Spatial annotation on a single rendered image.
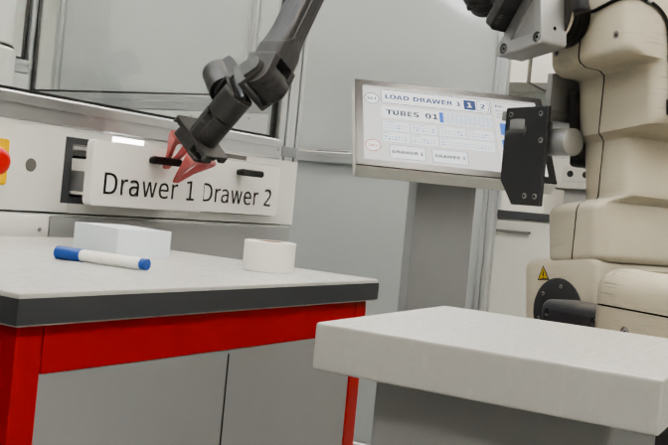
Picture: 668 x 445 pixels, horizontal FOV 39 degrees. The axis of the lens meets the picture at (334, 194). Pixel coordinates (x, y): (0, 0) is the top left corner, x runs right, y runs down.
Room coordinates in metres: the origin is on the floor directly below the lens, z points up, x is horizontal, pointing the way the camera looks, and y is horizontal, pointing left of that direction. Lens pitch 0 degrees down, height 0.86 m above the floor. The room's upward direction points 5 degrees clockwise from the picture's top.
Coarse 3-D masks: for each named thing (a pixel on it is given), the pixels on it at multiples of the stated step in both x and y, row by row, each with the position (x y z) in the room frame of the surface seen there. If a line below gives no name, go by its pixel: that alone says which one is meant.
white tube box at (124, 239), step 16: (80, 224) 1.35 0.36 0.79; (96, 224) 1.34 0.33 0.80; (112, 224) 1.38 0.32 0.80; (80, 240) 1.35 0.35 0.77; (96, 240) 1.32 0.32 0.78; (112, 240) 1.28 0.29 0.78; (128, 240) 1.29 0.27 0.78; (144, 240) 1.30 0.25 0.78; (160, 240) 1.32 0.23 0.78; (144, 256) 1.30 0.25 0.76; (160, 256) 1.32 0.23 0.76
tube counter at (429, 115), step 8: (424, 112) 2.50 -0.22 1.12; (432, 112) 2.50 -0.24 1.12; (440, 112) 2.51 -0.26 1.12; (448, 112) 2.51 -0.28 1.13; (424, 120) 2.48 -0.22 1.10; (432, 120) 2.48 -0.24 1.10; (440, 120) 2.49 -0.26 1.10; (448, 120) 2.49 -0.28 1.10; (456, 120) 2.50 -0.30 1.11; (464, 120) 2.50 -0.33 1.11; (472, 120) 2.51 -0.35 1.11; (480, 120) 2.51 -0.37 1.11; (488, 120) 2.51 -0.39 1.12
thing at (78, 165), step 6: (72, 162) 1.62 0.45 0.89; (78, 162) 1.61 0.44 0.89; (84, 162) 1.60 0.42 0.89; (72, 168) 1.62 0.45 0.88; (78, 168) 1.61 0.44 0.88; (84, 168) 1.60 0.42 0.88; (72, 174) 1.61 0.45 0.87; (78, 174) 1.61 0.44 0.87; (72, 180) 1.61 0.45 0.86; (78, 180) 1.61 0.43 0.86; (72, 186) 1.61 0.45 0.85; (78, 186) 1.61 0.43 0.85; (72, 192) 1.62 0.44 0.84; (78, 192) 1.61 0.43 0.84
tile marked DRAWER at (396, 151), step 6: (390, 144) 2.41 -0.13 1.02; (390, 150) 2.39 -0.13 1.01; (396, 150) 2.40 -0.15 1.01; (402, 150) 2.40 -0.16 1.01; (408, 150) 2.40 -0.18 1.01; (414, 150) 2.41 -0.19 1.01; (420, 150) 2.41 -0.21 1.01; (390, 156) 2.38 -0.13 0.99; (396, 156) 2.38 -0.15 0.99; (402, 156) 2.39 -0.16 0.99; (408, 156) 2.39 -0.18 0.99; (414, 156) 2.39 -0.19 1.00; (420, 156) 2.40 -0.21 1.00
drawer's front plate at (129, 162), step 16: (96, 144) 1.57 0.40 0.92; (112, 144) 1.60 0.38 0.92; (128, 144) 1.63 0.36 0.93; (96, 160) 1.57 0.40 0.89; (112, 160) 1.60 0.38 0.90; (128, 160) 1.64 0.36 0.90; (144, 160) 1.67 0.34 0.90; (96, 176) 1.58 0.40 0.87; (112, 176) 1.61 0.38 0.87; (128, 176) 1.64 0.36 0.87; (144, 176) 1.67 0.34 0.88; (160, 176) 1.71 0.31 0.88; (192, 176) 1.78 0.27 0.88; (96, 192) 1.58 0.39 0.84; (128, 192) 1.64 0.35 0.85; (176, 192) 1.75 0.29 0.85; (192, 192) 1.78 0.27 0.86; (144, 208) 1.68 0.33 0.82; (160, 208) 1.71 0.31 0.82; (176, 208) 1.75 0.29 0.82; (192, 208) 1.79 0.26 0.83
